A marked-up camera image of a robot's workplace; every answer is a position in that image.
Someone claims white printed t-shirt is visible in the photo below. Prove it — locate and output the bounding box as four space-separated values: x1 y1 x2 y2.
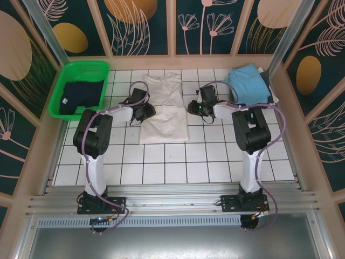
139 72 189 146

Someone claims aluminium frame post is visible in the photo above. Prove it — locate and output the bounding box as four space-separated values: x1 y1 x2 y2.
21 0 79 71
265 0 308 76

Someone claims small wired connector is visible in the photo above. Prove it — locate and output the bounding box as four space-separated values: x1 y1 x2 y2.
90 215 119 225
252 205 270 220

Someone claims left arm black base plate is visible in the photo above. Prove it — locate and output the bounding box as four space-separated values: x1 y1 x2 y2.
77 196 127 215

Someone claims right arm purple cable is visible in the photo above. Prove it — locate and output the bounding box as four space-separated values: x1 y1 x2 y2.
201 80 287 233

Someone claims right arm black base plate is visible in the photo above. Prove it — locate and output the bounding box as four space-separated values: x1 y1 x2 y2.
220 194 270 214

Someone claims light blue t-shirt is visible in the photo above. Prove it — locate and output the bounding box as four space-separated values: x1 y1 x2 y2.
225 64 271 105

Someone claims slotted grey cable duct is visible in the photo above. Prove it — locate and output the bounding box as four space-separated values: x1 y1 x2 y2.
37 215 242 228

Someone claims navy t-shirt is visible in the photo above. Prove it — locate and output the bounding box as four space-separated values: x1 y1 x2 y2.
58 79 105 115

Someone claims folded dark grey garment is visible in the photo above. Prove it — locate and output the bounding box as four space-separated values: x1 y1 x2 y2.
257 67 280 106

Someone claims grey metal plate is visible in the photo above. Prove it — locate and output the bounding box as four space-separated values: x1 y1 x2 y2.
16 213 332 259

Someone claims green plastic basket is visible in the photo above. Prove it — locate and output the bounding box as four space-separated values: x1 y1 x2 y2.
47 61 111 121

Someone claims aluminium mounting rail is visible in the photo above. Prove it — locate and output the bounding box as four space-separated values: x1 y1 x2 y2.
25 185 319 216

